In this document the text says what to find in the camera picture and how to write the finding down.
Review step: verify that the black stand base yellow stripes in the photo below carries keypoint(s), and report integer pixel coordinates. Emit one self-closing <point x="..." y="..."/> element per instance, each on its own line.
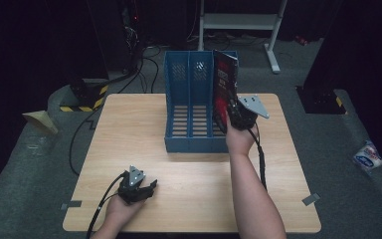
<point x="86" y="99"/>
<point x="321" y="101"/>

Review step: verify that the white metal stand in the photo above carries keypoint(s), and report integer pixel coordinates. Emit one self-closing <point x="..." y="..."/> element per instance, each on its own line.
<point x="242" y="20"/>

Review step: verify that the beige cardboard wedge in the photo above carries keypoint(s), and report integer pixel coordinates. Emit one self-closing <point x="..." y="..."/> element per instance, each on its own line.
<point x="41" y="121"/>

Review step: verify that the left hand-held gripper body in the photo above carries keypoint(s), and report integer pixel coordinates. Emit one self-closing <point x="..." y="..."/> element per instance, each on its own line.
<point x="131" y="192"/>

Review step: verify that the person's left hand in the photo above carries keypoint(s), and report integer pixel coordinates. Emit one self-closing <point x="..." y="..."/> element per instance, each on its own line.
<point x="119" y="214"/>

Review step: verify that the grey tape strip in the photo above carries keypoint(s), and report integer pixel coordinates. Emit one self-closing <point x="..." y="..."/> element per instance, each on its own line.
<point x="71" y="204"/>
<point x="311" y="199"/>

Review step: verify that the small red object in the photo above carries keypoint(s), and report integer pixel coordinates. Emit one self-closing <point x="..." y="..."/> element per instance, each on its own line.
<point x="301" y="40"/>

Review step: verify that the blue plastic file rack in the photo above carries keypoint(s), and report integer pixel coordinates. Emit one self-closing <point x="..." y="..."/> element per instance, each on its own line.
<point x="187" y="142"/>

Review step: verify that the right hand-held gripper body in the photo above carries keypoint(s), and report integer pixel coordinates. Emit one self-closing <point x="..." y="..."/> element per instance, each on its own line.
<point x="245" y="119"/>

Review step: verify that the dark equipment tower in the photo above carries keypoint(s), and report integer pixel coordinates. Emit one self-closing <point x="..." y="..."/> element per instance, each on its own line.
<point x="119" y="33"/>

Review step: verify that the person's right hand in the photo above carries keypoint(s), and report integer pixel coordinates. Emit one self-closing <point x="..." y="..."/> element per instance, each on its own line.
<point x="240" y="141"/>

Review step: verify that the black book with red print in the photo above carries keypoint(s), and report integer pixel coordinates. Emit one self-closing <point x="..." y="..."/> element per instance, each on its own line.
<point x="222" y="89"/>

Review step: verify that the white tissue packet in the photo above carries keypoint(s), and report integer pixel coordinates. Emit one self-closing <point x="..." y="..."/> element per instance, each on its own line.
<point x="367" y="157"/>

